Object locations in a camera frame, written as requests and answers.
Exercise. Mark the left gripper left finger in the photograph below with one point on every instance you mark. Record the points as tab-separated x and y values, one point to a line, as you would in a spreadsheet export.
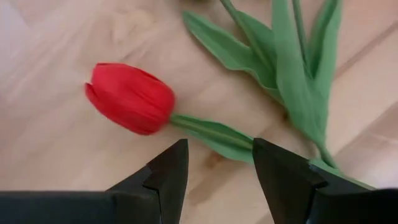
140	202

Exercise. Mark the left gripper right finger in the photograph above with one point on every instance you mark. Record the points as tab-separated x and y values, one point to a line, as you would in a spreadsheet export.
295	193

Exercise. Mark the dark maroon artificial tulip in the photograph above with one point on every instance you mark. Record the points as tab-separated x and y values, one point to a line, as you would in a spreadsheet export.
295	93

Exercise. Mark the black artificial tulip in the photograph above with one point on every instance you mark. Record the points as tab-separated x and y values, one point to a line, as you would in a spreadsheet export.
236	53

